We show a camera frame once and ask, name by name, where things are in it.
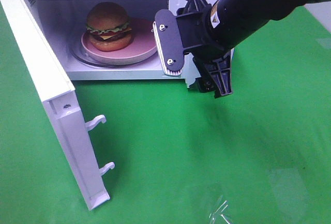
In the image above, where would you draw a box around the green table mat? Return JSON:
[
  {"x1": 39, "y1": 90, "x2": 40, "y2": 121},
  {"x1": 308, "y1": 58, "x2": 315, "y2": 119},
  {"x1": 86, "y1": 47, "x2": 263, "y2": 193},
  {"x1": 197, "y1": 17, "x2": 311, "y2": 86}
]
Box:
[{"x1": 1, "y1": 7, "x2": 330, "y2": 223}]

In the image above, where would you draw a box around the glass microwave turntable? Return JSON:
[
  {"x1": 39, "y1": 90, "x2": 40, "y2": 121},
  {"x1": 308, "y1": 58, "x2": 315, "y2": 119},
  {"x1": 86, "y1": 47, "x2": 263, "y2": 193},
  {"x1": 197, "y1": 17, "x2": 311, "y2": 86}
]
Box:
[{"x1": 70, "y1": 40, "x2": 160, "y2": 69}]

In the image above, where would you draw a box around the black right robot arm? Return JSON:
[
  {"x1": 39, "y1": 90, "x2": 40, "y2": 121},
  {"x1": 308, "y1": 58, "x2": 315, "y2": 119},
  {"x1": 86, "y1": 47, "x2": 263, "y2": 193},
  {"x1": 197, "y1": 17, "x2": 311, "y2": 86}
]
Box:
[{"x1": 177, "y1": 0, "x2": 330, "y2": 98}]

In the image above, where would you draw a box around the white microwave oven body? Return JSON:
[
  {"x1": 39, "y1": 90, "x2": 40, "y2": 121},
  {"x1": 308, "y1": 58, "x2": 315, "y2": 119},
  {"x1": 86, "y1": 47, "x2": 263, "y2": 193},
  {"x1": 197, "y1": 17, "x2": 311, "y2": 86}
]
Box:
[{"x1": 1, "y1": 0, "x2": 186, "y2": 86}]

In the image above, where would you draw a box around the pink plastic plate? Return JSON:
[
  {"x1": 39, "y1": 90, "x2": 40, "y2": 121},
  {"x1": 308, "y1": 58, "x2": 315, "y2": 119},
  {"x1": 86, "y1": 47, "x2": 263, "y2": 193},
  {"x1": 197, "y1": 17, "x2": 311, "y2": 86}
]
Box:
[{"x1": 81, "y1": 18, "x2": 157, "y2": 66}]

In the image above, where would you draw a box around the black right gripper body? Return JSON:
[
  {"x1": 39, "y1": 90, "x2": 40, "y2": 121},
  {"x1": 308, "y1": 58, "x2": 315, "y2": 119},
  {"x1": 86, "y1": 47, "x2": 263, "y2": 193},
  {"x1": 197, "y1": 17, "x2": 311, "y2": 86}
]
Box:
[{"x1": 176, "y1": 0, "x2": 231, "y2": 64}]

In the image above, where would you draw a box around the white microwave door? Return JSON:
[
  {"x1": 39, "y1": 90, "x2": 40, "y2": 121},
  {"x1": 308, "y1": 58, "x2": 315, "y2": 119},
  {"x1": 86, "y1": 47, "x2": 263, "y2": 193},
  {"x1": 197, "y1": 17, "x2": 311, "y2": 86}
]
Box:
[{"x1": 1, "y1": 0, "x2": 115, "y2": 210}]

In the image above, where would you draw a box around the burger with lettuce and cheese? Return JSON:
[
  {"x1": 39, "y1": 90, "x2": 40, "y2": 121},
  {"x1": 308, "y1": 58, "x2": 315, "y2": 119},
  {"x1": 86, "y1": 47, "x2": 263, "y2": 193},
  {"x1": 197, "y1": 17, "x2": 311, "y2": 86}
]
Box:
[{"x1": 86, "y1": 2, "x2": 132, "y2": 52}]

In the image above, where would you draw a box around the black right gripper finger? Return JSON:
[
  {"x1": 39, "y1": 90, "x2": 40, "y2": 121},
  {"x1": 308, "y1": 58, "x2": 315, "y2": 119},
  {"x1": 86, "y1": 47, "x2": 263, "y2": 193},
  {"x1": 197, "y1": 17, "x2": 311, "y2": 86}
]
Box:
[
  {"x1": 193, "y1": 57, "x2": 215, "y2": 93},
  {"x1": 204, "y1": 51, "x2": 233, "y2": 98}
]

